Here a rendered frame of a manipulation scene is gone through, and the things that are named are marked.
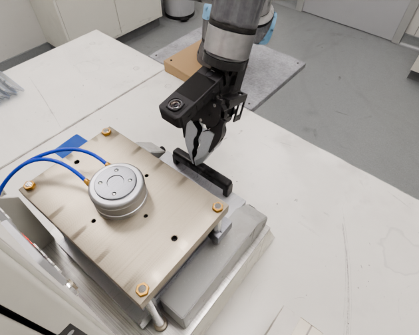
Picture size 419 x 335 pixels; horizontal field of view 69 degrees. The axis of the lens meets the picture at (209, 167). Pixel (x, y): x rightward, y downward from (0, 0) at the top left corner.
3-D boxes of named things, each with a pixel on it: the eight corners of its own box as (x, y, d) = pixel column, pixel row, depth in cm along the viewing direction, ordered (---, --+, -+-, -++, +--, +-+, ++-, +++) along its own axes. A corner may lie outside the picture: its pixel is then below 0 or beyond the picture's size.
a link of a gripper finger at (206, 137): (221, 163, 63) (232, 123, 58) (203, 174, 59) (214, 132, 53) (209, 156, 64) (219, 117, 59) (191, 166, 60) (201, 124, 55)
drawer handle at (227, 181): (227, 197, 63) (227, 186, 60) (172, 162, 69) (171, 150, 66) (232, 191, 64) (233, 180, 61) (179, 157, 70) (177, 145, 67)
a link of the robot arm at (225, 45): (239, 36, 43) (195, 18, 46) (231, 68, 46) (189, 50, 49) (264, 34, 49) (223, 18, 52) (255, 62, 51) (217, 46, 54)
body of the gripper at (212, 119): (240, 123, 59) (259, 60, 52) (214, 135, 52) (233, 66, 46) (209, 107, 62) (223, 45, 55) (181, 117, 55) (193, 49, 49)
